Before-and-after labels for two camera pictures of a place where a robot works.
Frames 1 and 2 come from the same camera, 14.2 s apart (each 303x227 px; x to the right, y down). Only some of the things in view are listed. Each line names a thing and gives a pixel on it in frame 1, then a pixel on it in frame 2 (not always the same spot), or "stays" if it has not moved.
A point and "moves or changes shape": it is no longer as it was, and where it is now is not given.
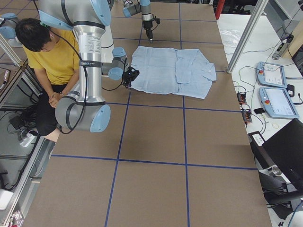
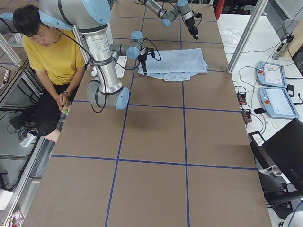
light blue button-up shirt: [168, 71] moves or changes shape
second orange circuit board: [246, 116] stays
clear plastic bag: [230, 37] stays
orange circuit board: [241, 98] stays
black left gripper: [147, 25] to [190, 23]
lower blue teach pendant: [277, 102] stays
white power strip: [28, 140] stays
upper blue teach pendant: [271, 74] stays
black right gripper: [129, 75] to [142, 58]
